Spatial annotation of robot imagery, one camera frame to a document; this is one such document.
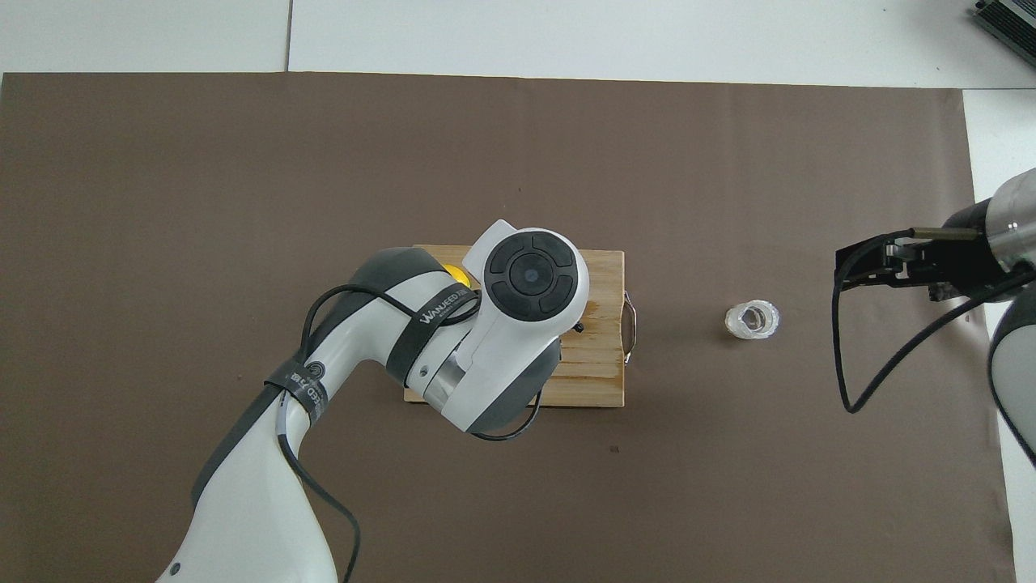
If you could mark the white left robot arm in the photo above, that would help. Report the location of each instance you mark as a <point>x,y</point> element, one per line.
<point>259,486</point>

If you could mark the brown table mat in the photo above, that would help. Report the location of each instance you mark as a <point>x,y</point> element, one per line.
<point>243,162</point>

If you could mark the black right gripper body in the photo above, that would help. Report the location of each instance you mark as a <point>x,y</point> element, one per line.
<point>967,255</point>

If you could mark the grey finned device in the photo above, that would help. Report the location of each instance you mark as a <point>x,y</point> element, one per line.
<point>1012,18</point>

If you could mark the clear glass cup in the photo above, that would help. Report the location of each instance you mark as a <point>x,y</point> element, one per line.
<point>752,321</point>

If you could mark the wooden cutting board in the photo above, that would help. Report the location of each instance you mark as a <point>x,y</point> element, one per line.
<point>603,356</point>

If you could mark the yellow lemon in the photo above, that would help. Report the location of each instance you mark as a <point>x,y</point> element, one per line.
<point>455,274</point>

